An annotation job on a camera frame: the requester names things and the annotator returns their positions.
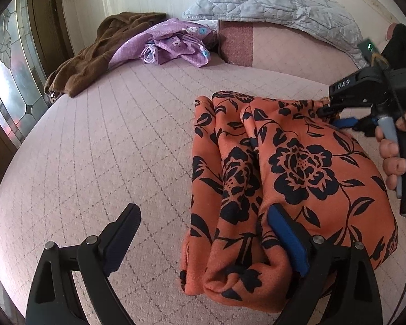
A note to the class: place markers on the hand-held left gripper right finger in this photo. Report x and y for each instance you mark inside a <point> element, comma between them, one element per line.
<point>287,233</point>

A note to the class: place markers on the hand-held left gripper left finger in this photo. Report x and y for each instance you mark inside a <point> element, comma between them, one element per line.
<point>122,240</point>

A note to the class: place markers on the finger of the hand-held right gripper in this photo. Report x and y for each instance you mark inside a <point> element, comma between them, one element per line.
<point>341,109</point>
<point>345,122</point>

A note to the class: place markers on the orange black floral garment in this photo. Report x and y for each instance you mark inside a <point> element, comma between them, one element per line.
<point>301,166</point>

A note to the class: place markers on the person's right hand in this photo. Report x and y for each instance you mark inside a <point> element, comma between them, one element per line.
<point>392,162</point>

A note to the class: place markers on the black cloth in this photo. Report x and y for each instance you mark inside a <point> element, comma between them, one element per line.
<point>402,44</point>

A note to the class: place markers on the pink bolster cushion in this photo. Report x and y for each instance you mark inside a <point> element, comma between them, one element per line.
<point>291,47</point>

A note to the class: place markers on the bed with pink quilted cover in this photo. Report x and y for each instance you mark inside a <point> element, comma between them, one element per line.
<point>105,149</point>

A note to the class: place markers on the grey quilted pillow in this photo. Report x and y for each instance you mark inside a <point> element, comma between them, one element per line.
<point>274,0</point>

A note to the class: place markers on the brown garment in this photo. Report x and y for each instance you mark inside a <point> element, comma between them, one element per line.
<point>88,64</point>

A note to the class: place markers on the purple floral garment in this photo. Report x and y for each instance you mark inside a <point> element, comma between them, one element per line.
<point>176,39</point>

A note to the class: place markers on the stained glass door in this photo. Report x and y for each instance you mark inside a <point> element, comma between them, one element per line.
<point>10,74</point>

